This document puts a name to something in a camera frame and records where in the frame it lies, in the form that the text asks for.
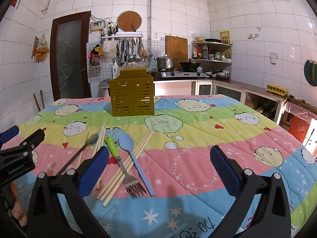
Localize green handled fork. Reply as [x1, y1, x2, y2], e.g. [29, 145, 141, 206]
[104, 137, 146, 200]

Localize blue plastic spoon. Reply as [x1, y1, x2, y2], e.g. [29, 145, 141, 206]
[119, 131, 156, 197]

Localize kitchen counter cabinets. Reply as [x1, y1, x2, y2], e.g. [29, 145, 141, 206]
[97, 78, 288, 125]

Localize person's left hand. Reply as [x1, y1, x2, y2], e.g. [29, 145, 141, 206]
[10, 182, 27, 227]

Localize hanging orange plastic bag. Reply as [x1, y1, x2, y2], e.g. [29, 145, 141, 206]
[31, 35, 49, 62]

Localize yellow slotted utensil holder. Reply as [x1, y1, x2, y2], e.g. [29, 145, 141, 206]
[109, 68, 154, 117]

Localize white soap bottle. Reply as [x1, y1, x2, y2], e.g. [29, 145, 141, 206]
[112, 61, 119, 80]

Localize dark wooden door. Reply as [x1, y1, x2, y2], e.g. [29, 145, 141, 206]
[49, 11, 91, 101]

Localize colourful cartoon quilt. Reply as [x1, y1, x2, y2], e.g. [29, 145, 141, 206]
[4, 95, 316, 237]

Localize yellow egg tray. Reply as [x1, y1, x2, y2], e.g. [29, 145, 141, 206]
[266, 84, 288, 97]

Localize hanging utensil rack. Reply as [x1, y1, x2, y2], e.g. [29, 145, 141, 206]
[101, 32, 147, 68]

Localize gas stove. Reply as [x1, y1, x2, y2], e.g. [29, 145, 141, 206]
[150, 69, 206, 81]

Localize steel cooking pot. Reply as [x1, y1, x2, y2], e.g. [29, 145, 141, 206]
[154, 54, 177, 70]

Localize round wooden board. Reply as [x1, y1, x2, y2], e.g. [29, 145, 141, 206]
[116, 11, 142, 32]

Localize black wok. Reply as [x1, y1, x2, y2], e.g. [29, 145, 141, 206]
[180, 59, 201, 72]

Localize rectangular wooden cutting board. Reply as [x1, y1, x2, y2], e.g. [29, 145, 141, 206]
[165, 36, 188, 69]

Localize wall switch box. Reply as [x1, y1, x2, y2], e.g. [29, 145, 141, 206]
[90, 21, 105, 31]

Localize green round wall board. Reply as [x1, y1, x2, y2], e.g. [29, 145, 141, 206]
[304, 60, 317, 86]

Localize corner wall shelf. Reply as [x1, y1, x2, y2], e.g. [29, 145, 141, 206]
[191, 39, 232, 72]

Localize yellow wall poster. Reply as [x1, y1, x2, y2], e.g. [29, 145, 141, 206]
[219, 30, 231, 45]

